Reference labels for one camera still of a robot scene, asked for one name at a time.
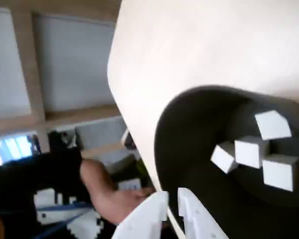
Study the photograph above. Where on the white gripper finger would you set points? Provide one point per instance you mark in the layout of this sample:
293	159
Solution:
144	219
199	224

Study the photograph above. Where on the white cube block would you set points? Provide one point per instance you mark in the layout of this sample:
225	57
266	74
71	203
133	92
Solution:
272	124
249	152
277	171
223	159

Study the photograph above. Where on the bare person forearm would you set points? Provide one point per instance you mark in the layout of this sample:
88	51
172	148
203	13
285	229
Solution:
102	189

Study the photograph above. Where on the black pot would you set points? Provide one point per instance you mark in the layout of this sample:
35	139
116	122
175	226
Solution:
189	137

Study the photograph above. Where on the bare person hand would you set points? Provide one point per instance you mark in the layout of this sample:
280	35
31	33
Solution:
137	199

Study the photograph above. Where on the small white box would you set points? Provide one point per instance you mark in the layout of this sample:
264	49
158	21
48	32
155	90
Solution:
129	184

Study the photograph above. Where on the white and blue device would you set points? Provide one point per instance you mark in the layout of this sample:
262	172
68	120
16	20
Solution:
46	196

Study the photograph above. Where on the bright blue white screen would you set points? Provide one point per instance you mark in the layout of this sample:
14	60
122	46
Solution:
12	147

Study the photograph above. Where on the wooden shelf with grey panels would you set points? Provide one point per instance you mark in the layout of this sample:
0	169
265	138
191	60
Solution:
37	74

